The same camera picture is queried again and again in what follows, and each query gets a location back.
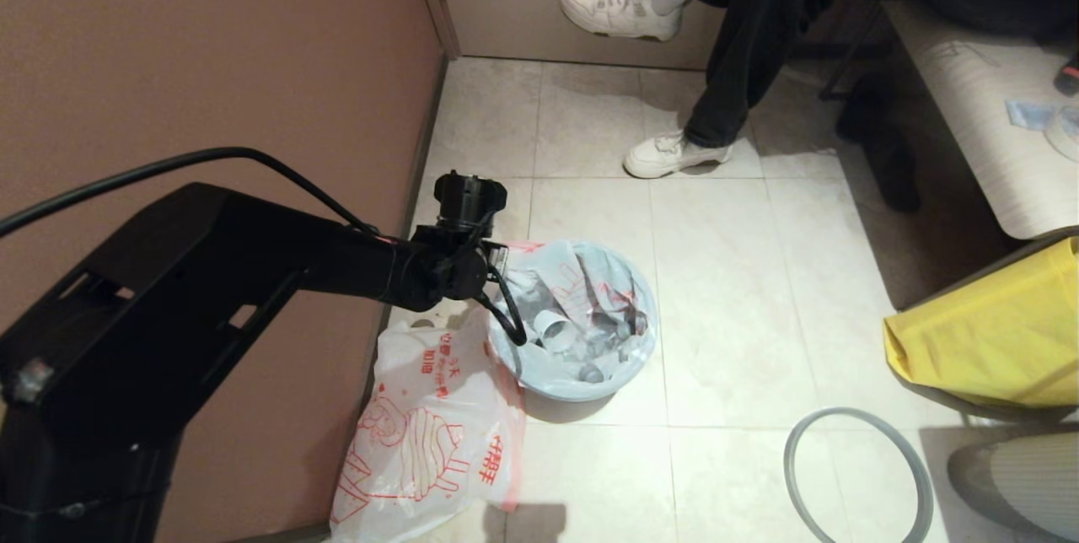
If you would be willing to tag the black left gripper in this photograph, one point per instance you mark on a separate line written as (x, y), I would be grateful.
(455, 273)

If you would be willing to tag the white garbage bag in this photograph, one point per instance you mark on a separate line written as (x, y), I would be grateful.
(565, 273)

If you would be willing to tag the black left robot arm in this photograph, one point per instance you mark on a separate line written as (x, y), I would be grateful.
(169, 290)

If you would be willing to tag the empty white red-printed plastic bag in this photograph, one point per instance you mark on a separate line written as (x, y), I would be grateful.
(405, 442)

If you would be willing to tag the yellow fabric bag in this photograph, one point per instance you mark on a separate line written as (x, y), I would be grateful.
(995, 341)

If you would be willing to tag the white paper cup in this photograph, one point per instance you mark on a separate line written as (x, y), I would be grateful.
(558, 328)

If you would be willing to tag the black trousers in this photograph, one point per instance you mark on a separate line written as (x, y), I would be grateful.
(759, 20)

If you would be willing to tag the black slippers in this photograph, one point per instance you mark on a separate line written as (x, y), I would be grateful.
(885, 163)

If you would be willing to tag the thin dark metal rod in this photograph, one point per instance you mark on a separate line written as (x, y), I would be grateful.
(844, 62)

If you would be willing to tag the clear plastic wrapper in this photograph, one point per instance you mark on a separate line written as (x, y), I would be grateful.
(1028, 115)

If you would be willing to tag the clear round plastic lid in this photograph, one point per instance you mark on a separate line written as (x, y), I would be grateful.
(1066, 137)

